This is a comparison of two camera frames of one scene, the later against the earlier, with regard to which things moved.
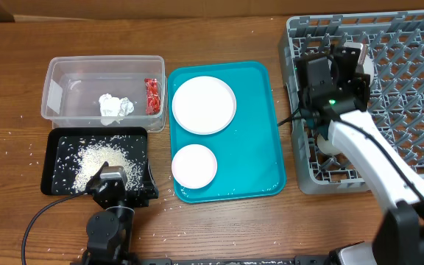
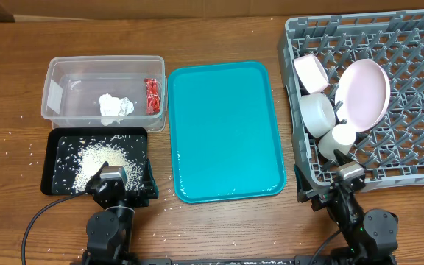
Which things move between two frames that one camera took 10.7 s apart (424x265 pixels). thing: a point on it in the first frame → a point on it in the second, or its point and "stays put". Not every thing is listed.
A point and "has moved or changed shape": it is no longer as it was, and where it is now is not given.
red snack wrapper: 152,96 stays put
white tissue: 113,110 stays put
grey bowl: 365,64 has moved or changed shape
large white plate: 204,105 → 362,93
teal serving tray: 247,151 stays put
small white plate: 194,166 has moved or changed shape
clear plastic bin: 111,91 stays put
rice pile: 91,158 stays put
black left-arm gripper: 141,199 stays put
